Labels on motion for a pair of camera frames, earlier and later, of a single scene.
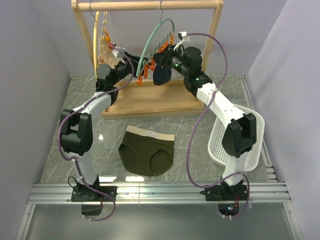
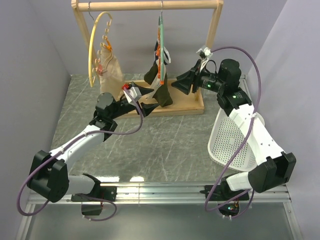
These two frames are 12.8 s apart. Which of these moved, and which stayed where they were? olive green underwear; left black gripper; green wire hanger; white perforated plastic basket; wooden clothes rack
Moved: green wire hanger; left black gripper; olive green underwear
Stayed: white perforated plastic basket; wooden clothes rack
